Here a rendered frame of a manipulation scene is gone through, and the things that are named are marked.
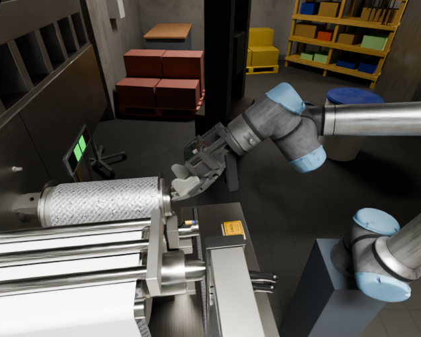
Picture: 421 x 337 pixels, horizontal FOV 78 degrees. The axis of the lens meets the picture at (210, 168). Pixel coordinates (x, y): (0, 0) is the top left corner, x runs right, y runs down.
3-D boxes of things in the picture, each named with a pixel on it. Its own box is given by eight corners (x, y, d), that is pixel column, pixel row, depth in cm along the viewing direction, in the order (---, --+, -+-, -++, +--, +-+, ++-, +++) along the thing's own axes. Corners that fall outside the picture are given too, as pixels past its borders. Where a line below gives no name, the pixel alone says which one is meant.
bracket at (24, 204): (41, 211, 59) (37, 205, 58) (13, 213, 58) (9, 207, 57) (49, 196, 63) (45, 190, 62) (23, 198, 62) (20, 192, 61)
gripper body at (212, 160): (180, 148, 61) (219, 116, 58) (204, 168, 66) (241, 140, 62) (181, 168, 55) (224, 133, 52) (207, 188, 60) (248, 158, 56)
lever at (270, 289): (274, 294, 39) (278, 289, 38) (244, 293, 38) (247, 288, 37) (271, 286, 40) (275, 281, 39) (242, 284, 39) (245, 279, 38)
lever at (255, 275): (276, 284, 37) (281, 279, 37) (246, 282, 36) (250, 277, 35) (274, 275, 38) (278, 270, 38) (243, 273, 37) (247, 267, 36)
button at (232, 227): (244, 238, 99) (244, 234, 97) (226, 240, 98) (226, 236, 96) (240, 224, 104) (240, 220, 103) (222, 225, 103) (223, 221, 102)
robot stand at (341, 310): (312, 335, 153) (368, 239, 98) (323, 377, 137) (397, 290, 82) (278, 334, 153) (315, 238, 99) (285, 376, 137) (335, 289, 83)
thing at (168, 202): (172, 221, 63) (169, 194, 60) (164, 222, 63) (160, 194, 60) (172, 206, 70) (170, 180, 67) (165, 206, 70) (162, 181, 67)
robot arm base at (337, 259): (365, 244, 96) (375, 227, 91) (385, 283, 84) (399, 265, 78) (324, 243, 97) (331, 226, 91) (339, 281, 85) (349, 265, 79)
